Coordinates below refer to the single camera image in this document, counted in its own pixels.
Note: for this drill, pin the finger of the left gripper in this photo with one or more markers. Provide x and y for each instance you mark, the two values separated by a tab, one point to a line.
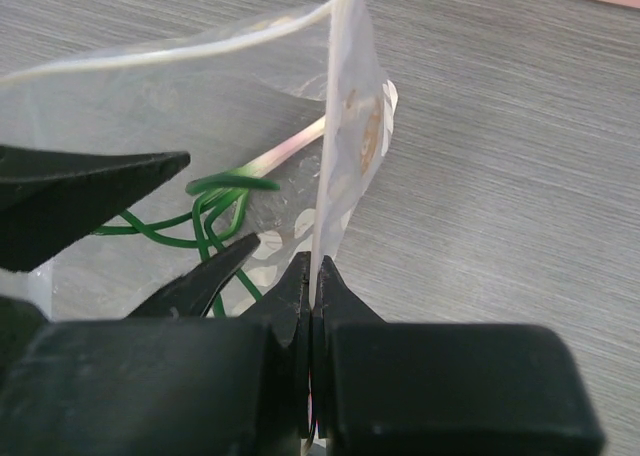
50	200
193	294

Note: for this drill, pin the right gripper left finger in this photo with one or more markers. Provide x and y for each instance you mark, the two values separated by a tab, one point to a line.
165	386

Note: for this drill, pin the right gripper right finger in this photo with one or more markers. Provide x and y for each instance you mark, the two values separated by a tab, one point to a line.
384	388

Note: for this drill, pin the fake green onion stems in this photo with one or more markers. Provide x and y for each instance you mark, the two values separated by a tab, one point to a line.
220	201

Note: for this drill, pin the clear zip top bag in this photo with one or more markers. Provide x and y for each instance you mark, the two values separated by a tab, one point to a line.
226	96

